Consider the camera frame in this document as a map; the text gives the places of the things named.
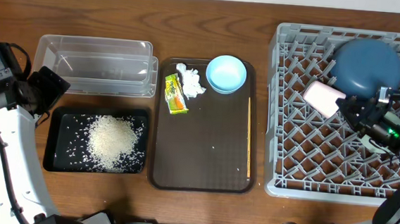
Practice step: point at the black waste tray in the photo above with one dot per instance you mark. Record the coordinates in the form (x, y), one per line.
(66, 159)

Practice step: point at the light blue saucer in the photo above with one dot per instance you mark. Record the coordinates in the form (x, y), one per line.
(226, 74)

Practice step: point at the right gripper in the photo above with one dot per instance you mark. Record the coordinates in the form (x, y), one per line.
(366, 119)

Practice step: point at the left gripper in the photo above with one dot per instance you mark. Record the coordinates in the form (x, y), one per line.
(53, 85)

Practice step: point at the dark blue plate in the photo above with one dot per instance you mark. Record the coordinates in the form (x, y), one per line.
(363, 66)

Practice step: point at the pink white cup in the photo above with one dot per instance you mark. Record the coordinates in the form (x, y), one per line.
(322, 98)

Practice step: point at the white tissue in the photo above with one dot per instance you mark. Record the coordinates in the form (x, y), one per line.
(190, 78)

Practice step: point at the clear plastic bin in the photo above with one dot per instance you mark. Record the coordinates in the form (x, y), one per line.
(100, 65)

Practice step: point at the grey dishwasher rack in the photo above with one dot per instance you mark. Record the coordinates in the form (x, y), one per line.
(309, 156)

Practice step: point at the wooden chopstick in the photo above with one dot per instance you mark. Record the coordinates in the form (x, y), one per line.
(248, 140)

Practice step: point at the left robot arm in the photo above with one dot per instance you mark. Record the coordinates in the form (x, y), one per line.
(24, 197)

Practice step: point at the brown serving tray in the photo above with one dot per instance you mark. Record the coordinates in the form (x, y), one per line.
(204, 149)

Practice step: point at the green yellow snack wrapper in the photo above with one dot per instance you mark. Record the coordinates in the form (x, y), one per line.
(174, 95)

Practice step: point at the pile of white rice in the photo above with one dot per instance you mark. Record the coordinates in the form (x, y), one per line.
(111, 141)

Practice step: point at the mint green bowl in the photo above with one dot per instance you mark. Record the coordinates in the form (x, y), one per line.
(391, 120)

